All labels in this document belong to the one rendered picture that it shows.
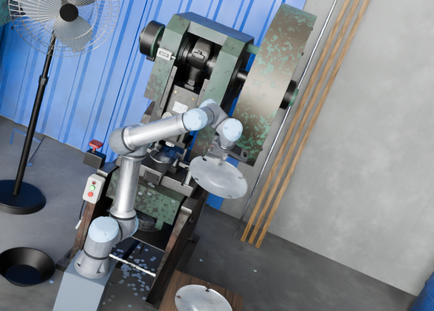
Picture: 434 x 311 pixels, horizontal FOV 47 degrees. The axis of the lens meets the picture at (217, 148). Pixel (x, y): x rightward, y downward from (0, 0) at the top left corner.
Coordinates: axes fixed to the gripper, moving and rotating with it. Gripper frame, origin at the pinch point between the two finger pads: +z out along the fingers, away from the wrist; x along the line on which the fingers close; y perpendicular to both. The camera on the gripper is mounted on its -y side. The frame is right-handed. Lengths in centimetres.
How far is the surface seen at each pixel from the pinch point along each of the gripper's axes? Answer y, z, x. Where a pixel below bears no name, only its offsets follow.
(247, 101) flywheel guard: -1.8, -13.1, -26.2
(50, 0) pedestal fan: 109, 21, -62
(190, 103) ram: 22, 27, -37
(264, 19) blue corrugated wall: -4, 80, -151
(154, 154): 31, 48, -12
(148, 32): 55, 12, -59
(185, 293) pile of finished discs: -8, 46, 51
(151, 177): 28, 51, 0
